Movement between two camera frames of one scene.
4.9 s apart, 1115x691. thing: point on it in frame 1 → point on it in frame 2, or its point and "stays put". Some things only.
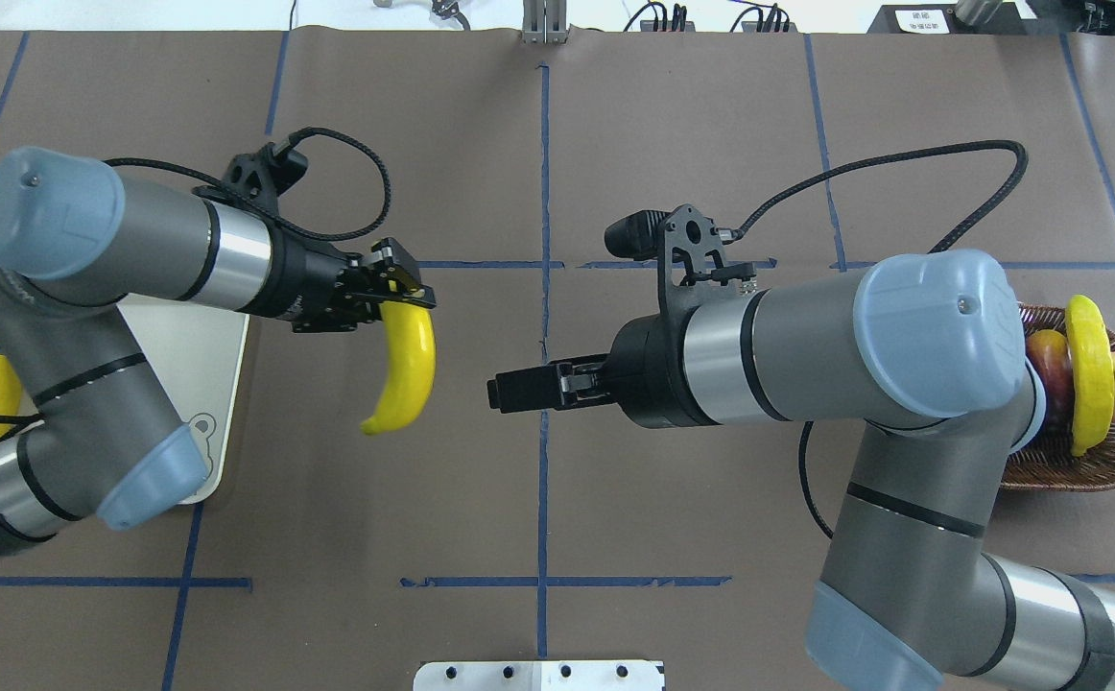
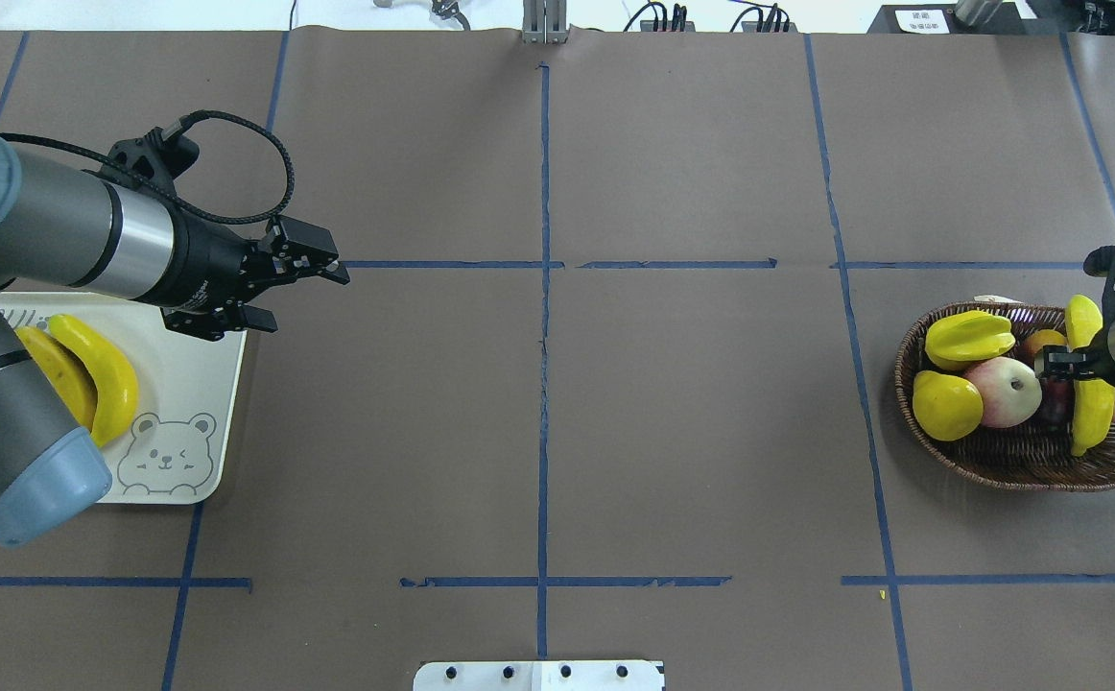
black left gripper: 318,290 → 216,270
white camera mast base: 539,676 stays put
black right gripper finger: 544,388 → 1058,363
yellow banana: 1093,381 stays put
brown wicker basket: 1047,463 stays put
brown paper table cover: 475,534 stays put
